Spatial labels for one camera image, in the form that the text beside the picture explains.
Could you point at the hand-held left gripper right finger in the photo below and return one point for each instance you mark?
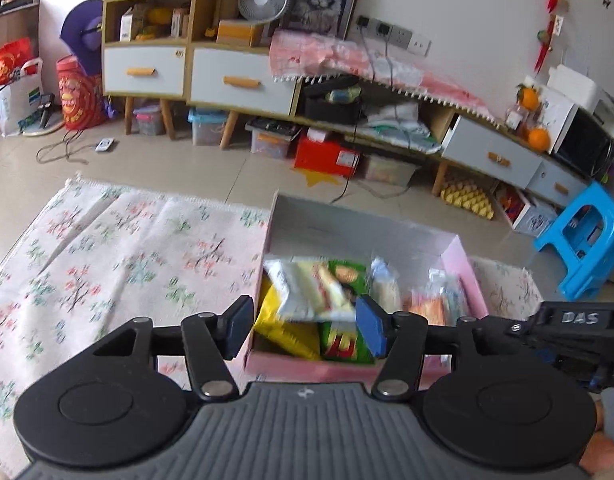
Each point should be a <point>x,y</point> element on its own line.
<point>372,327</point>

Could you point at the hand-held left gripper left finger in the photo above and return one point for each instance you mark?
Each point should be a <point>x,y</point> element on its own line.
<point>239,325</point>

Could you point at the green snack packet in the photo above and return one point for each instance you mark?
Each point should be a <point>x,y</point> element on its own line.
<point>344,346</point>

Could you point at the white rice cracker packet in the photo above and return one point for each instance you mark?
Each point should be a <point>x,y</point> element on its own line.
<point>387,285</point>

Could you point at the yellow snack packet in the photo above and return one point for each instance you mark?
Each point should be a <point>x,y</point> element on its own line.
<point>287,335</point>

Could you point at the orange cracker packet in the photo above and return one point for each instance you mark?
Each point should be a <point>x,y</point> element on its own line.
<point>429,310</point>

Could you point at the grey white snack packet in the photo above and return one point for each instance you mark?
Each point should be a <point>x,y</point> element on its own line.
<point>307,290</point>

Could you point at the clear packet light blue label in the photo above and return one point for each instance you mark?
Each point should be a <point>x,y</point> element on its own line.
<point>454,295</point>

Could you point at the pink cardboard box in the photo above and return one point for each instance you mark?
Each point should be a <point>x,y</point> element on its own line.
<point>362,230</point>

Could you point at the person's right hand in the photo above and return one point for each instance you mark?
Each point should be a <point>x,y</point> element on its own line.
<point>604,457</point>

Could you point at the white printed toy box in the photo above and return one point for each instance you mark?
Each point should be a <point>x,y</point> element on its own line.
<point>537,222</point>

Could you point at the blue plastic stool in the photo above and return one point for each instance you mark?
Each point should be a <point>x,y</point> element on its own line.
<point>587,200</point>

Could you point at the floral tablecloth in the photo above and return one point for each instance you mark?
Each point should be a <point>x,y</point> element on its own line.
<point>112,260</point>

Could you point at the white cabinet drawer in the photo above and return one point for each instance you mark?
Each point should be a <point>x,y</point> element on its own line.
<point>212,65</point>
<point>162,60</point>
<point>549,175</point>
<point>467,142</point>

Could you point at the yellow egg tray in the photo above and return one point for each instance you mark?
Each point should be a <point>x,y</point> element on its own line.
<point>467,200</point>

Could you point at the white microwave black door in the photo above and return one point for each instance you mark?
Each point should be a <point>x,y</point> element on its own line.
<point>582,145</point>

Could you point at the red cardboard box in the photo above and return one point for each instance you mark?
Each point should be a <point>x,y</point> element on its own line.
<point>322,157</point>

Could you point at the plain orange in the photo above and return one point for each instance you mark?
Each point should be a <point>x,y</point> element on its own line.
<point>539,140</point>

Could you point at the clear box blue lid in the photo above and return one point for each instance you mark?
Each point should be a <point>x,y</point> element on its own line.
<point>207,130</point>

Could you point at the small white box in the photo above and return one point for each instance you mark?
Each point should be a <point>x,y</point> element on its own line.
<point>317,135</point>

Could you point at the stack of folded papers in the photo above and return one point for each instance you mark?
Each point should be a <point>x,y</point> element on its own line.
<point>392,120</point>

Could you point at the glass jar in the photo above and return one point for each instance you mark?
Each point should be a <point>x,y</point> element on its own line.
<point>514,120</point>

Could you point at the white printer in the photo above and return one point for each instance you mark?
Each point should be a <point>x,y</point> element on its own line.
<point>612,112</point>

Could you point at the black storage box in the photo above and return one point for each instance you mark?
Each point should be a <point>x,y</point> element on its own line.
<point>332,112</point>

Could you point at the clear box pink contents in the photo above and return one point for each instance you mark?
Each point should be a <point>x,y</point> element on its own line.
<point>149,122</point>

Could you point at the wooden TV cabinet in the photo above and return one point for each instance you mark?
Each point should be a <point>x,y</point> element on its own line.
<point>437,115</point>

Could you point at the orange with leaves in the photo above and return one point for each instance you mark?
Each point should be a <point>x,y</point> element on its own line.
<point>529,99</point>

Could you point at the light green pouch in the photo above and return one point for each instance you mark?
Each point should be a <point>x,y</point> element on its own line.
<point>344,95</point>

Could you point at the pink fringed cloth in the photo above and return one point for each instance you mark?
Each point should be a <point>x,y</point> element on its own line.
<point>307,55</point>

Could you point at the red printed gift bag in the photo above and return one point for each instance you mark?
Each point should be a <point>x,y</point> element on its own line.
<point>79,95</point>

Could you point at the black handheld device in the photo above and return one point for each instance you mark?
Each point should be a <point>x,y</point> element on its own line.
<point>46,110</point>

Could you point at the yellow cardboard box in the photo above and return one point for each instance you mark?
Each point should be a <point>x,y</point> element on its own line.
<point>237,32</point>

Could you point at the white shopping bag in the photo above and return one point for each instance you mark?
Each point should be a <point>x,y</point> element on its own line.
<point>14,107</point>

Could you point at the white upright carton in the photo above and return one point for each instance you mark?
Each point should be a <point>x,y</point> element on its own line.
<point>127,25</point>

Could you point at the purple sun hat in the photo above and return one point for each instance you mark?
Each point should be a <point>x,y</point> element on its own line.
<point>82,25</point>

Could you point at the red plastic bag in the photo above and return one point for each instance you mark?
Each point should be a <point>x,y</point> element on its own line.
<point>12,60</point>

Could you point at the wooden side shelf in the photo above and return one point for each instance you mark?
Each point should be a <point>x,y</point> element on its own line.
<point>17,12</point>

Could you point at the white wall socket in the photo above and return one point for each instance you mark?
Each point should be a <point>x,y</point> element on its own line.
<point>402,37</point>
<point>384,31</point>
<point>421,45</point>
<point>365,25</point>

